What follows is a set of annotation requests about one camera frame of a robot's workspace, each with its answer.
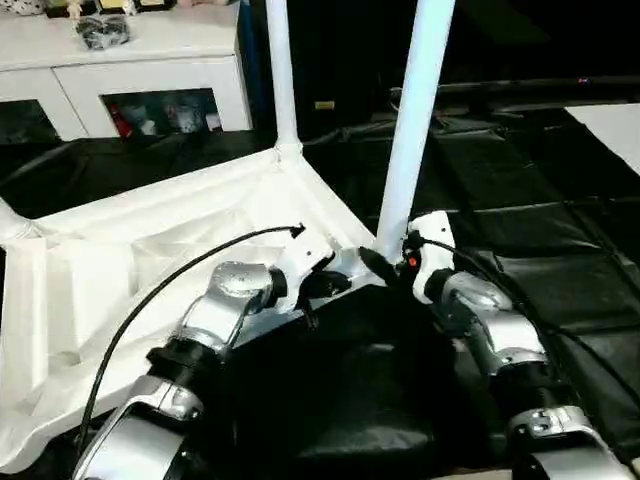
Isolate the white plastic table leg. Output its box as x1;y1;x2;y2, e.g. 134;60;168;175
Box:
263;0;305;156
374;0;457;261
0;199;36;241

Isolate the white plastic table top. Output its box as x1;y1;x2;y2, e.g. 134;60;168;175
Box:
0;142;389;474

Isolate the black glossy mat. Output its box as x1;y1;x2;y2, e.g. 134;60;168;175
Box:
0;99;640;476

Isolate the long black bar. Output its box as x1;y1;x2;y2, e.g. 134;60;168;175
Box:
439;75;640;96

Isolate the white flat panel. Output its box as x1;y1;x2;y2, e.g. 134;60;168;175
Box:
564;104;640;176

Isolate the red bottle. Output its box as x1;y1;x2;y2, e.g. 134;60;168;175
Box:
112;104;132;139

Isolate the white sideboard cabinet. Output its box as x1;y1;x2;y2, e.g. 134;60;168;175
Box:
0;7;254;144

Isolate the black framed plaque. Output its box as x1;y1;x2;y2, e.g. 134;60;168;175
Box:
97;0;179;14
45;0;99;19

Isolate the bag of black parts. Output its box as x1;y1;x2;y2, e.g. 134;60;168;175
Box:
75;14;132;51

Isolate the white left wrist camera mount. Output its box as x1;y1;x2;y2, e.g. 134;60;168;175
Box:
272;232;336;316

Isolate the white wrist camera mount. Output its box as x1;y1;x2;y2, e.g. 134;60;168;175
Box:
407;210;457;305
272;232;336;316

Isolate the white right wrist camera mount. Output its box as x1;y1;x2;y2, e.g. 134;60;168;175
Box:
407;210;457;305

